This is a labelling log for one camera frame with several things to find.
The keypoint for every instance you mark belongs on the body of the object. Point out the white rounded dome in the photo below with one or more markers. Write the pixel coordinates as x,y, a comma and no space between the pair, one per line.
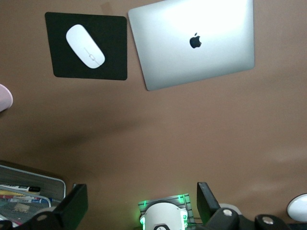
298,207

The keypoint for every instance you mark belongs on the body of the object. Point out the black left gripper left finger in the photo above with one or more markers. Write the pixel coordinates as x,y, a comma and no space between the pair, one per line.
72,206

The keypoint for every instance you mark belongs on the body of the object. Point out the white computer mouse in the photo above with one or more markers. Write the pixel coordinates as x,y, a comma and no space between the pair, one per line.
84,45

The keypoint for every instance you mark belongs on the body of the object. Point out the pink rounded object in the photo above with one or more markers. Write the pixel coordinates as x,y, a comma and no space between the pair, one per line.
4,98

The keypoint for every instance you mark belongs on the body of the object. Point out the silver mesh desk tray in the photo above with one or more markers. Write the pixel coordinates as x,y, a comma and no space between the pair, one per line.
28,177

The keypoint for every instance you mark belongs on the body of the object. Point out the black and white marker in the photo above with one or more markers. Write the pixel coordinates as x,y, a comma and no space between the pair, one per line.
14,187

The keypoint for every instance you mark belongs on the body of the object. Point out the colourful printed packet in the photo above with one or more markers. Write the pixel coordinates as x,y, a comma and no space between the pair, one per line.
24,198

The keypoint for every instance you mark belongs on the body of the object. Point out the silver laptop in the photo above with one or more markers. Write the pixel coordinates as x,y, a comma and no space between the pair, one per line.
168,60

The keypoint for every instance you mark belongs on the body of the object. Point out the black mouse pad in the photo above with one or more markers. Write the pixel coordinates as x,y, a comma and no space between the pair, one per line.
108,60

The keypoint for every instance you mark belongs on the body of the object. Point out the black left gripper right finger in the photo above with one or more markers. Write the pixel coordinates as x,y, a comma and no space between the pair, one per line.
211,213

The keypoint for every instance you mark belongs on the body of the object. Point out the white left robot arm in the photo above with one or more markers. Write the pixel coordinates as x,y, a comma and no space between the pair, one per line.
163,213

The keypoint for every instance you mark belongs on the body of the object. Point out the grey metal mounting plate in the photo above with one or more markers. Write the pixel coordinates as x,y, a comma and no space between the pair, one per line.
168,197

